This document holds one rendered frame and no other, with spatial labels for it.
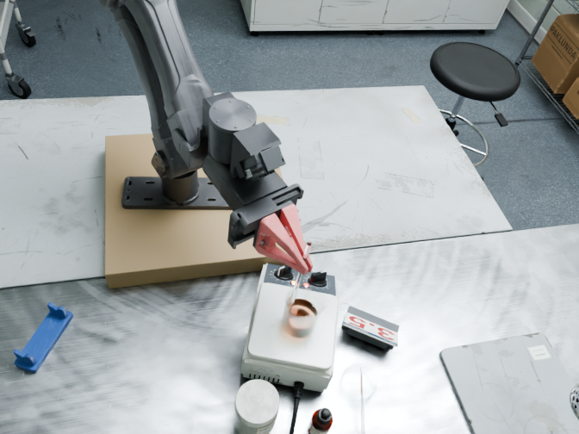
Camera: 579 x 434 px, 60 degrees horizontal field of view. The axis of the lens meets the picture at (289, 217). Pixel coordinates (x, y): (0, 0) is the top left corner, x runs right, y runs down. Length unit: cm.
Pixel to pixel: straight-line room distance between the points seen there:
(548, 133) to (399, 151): 202
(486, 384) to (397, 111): 68
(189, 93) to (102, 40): 244
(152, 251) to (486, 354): 57
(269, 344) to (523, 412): 41
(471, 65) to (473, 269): 121
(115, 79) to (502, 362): 236
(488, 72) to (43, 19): 242
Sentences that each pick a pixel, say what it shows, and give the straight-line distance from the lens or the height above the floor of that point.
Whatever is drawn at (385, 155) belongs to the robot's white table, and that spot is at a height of 90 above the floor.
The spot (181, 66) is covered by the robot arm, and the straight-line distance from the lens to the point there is 71.
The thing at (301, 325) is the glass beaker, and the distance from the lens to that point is 69.
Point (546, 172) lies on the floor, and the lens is 286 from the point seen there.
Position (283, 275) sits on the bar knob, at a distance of 82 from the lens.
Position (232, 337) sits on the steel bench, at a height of 90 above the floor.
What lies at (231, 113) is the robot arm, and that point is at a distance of 62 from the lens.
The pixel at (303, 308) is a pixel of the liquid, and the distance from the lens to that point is 72.
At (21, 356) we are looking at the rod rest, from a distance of 83.
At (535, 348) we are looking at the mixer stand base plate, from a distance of 96.
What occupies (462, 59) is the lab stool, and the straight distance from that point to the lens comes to 210.
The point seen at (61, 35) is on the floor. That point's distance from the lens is 321.
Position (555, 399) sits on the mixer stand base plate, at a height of 91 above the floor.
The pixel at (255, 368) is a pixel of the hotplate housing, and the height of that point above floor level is 96.
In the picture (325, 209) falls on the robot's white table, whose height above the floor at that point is 90.
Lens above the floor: 164
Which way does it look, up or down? 50 degrees down
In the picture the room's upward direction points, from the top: 11 degrees clockwise
